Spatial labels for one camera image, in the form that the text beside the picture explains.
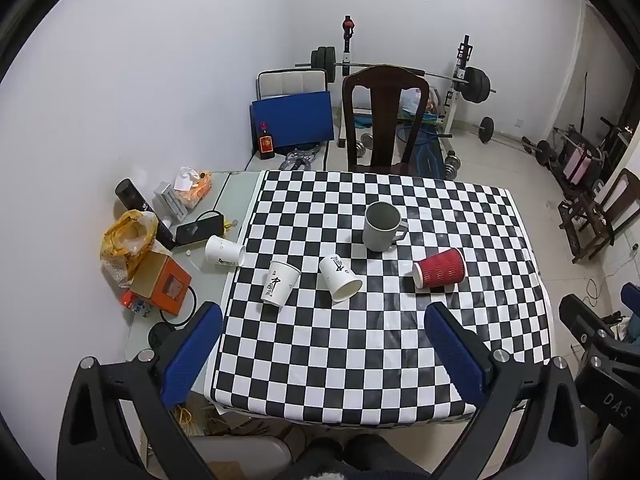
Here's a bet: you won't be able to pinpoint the orange tissue pack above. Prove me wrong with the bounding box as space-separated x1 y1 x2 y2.
172 166 213 209

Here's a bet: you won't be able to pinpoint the person's legs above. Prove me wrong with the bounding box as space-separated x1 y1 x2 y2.
287 434 431 480

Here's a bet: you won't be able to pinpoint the white printed paper cup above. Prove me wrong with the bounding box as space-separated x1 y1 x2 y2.
205 235 246 268
319 255 363 303
260 260 302 307

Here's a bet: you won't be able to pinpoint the black white checkered tablecloth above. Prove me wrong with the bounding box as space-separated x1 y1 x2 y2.
209 170 556 428

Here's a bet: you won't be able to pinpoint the dark bottle with red label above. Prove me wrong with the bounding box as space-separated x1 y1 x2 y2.
257 121 277 162

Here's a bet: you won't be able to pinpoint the brown wooden armchair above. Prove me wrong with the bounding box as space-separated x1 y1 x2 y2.
557 167 640 265

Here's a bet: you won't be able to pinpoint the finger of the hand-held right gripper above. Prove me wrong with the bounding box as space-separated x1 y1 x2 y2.
620 282 640 319
558 293 610 347

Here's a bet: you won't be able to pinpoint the orange cardboard box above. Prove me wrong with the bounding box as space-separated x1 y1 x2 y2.
129 250 193 317

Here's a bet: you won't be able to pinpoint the clear plastic ring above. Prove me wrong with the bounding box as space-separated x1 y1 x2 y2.
280 145 321 171

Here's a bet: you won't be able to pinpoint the dark wooden chair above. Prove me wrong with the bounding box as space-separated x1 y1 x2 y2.
341 64 431 177

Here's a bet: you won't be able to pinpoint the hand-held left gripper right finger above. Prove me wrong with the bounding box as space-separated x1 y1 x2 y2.
424 301 589 480

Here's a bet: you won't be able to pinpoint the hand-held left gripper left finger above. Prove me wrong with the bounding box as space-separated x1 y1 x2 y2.
56 301 226 480

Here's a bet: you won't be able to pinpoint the yellow plastic bag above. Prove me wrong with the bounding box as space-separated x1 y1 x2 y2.
100 210 160 288

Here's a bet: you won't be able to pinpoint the pink folding cart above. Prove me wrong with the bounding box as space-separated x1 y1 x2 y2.
552 117 632 187

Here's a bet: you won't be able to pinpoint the grey ceramic mug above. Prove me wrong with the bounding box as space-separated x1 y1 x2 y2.
362 201 409 252

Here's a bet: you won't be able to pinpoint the black cylinder bottle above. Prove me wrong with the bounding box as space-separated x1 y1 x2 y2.
115 178 176 251

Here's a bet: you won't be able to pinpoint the white padded chair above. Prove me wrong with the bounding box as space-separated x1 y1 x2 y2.
257 70 327 101

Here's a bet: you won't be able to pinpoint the blue board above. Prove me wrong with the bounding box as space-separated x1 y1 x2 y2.
250 91 335 157

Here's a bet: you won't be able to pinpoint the black round disc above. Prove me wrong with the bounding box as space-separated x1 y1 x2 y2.
149 322 174 349

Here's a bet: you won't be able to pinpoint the silver white box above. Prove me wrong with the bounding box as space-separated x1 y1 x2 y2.
152 181 188 222

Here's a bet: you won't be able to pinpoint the clear plastic bag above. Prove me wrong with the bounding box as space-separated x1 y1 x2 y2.
400 87 442 122

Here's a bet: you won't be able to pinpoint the grey stool seat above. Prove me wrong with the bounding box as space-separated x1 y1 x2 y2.
190 435 293 480

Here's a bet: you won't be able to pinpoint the short barbell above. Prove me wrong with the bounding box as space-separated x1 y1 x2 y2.
472 116 531 153

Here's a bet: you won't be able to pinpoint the black dumbbell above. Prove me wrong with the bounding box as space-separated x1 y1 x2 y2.
522 136 558 167

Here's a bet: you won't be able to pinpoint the black cable loop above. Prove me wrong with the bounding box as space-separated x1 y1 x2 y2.
159 285 199 325

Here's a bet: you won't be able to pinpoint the blue hose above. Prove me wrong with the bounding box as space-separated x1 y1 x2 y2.
397 120 446 179

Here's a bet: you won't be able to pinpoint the black smartphone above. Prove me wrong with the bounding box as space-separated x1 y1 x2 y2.
175 211 226 247

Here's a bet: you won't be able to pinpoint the yellow wire bundle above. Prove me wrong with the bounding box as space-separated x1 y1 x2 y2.
172 404 212 436

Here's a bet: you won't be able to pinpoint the small colourful packet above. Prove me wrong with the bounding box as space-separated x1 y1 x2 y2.
120 290 153 319

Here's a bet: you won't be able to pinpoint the red ribbed paper cup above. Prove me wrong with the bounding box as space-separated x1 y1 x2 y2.
412 247 467 291

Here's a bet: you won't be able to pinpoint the long barbell with black plates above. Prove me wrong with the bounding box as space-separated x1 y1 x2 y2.
295 46 497 106

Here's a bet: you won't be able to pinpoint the thin floor cable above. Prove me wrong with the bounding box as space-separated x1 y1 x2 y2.
586 259 632 307

